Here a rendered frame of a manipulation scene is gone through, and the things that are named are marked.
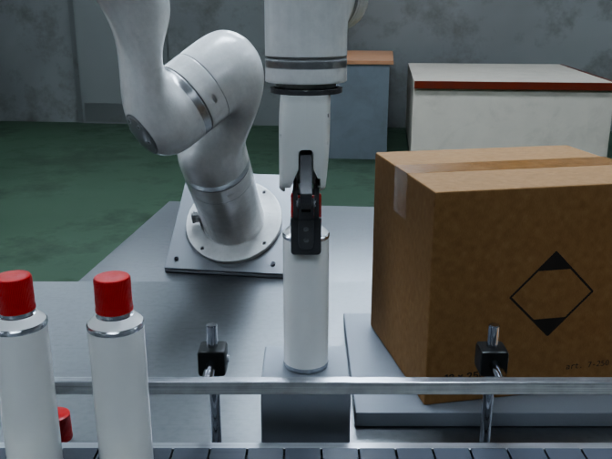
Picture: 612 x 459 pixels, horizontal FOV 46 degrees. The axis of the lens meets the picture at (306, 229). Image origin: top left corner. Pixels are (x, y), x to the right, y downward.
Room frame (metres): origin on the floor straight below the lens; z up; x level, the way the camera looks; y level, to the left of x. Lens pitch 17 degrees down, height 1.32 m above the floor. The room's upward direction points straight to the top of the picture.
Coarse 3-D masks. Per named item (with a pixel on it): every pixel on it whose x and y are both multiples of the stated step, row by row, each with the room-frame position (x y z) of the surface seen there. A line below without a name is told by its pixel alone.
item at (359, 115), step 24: (360, 72) 6.50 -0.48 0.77; (384, 72) 6.48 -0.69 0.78; (336, 96) 6.52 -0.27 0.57; (360, 96) 6.50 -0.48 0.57; (384, 96) 6.48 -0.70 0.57; (336, 120) 6.52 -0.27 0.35; (360, 120) 6.50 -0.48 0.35; (384, 120) 6.48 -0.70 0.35; (336, 144) 6.52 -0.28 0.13; (360, 144) 6.50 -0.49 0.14; (384, 144) 6.47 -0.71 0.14
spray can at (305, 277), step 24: (288, 240) 0.75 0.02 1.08; (288, 264) 0.75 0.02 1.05; (312, 264) 0.74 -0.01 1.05; (288, 288) 0.75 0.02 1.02; (312, 288) 0.74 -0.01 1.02; (288, 312) 0.75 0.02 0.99; (312, 312) 0.74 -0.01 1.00; (288, 336) 0.75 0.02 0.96; (312, 336) 0.74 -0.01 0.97; (288, 360) 0.75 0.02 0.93; (312, 360) 0.74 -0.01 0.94
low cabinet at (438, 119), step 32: (416, 64) 7.80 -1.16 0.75; (448, 64) 7.80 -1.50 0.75; (480, 64) 7.80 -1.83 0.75; (512, 64) 7.80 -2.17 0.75; (544, 64) 7.80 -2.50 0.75; (416, 96) 6.01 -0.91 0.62; (448, 96) 5.98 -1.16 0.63; (480, 96) 5.95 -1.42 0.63; (512, 96) 5.93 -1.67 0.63; (544, 96) 5.90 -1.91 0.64; (576, 96) 5.87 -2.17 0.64; (608, 96) 5.84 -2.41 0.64; (416, 128) 6.01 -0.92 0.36; (448, 128) 5.98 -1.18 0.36; (480, 128) 5.95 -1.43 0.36; (512, 128) 5.92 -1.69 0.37; (544, 128) 5.90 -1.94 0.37; (576, 128) 5.87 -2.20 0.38; (608, 128) 5.85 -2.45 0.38
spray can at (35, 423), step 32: (0, 288) 0.60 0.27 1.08; (32, 288) 0.62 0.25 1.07; (0, 320) 0.60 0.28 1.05; (32, 320) 0.61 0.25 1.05; (0, 352) 0.59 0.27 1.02; (32, 352) 0.60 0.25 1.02; (0, 384) 0.60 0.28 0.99; (32, 384) 0.60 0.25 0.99; (32, 416) 0.59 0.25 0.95; (32, 448) 0.59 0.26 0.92
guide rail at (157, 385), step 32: (64, 384) 0.64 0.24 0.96; (160, 384) 0.64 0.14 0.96; (192, 384) 0.64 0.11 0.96; (224, 384) 0.64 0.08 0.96; (256, 384) 0.64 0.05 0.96; (288, 384) 0.64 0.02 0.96; (320, 384) 0.64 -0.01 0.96; (352, 384) 0.64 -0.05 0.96; (384, 384) 0.64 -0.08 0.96; (416, 384) 0.64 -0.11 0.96; (448, 384) 0.64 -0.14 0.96; (480, 384) 0.64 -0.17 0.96; (512, 384) 0.64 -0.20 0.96; (544, 384) 0.64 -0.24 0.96; (576, 384) 0.64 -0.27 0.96; (608, 384) 0.64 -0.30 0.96
